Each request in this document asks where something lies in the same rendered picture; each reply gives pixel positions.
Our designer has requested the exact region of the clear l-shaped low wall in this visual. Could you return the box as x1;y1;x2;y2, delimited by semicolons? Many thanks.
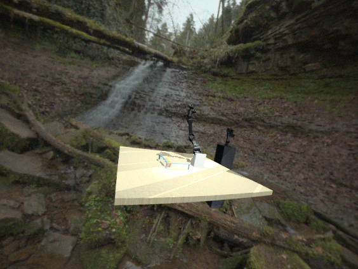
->
158;155;190;170

